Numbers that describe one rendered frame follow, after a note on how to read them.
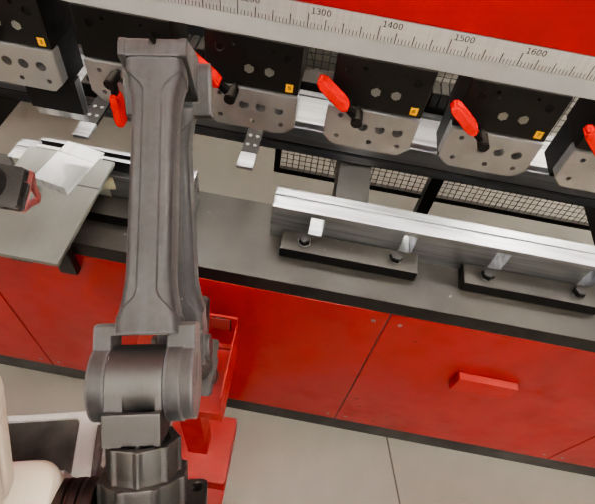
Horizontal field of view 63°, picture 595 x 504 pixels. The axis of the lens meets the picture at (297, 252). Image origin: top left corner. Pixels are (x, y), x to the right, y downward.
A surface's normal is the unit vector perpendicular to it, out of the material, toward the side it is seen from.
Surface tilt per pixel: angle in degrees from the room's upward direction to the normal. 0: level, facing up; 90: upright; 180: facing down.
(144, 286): 26
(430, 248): 90
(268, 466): 0
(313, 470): 0
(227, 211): 0
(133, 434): 37
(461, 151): 90
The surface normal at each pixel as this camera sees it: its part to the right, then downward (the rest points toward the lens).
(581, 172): -0.15, 0.79
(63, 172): 0.11, -0.58
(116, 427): 0.07, 0.02
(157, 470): 0.64, 0.01
